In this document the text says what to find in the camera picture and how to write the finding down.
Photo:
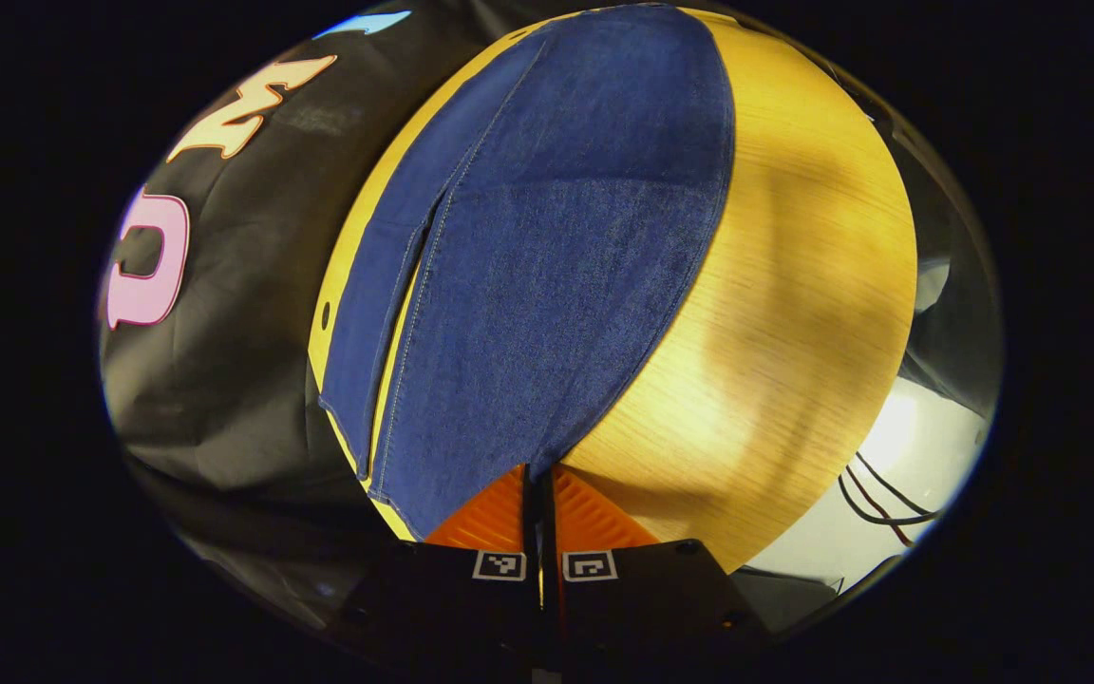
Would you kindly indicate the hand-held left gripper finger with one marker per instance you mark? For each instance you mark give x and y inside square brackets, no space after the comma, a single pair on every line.
[549,518]
[530,518]

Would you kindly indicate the blue denim jeans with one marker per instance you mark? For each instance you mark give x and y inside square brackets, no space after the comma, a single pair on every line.
[547,266]

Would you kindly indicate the black backdrop cloth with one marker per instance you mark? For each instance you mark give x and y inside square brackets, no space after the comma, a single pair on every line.
[253,361]

